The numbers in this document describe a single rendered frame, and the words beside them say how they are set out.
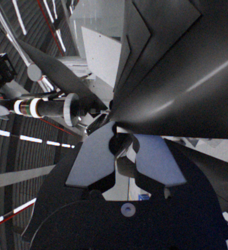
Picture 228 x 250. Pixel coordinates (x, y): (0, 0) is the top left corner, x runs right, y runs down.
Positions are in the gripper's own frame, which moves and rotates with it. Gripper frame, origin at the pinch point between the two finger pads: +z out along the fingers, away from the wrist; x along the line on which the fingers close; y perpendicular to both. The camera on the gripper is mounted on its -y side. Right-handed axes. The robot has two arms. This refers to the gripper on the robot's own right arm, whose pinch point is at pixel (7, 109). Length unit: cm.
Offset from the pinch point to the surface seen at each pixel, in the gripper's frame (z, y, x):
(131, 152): 7.7, 34.3, -5.0
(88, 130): 3.2, 23.2, -1.9
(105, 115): 2.2, 27.0, 2.1
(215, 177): -2, 49, -13
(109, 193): 737, 44, 4
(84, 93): 2.4, 19.6, 10.2
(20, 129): 403, -398, 199
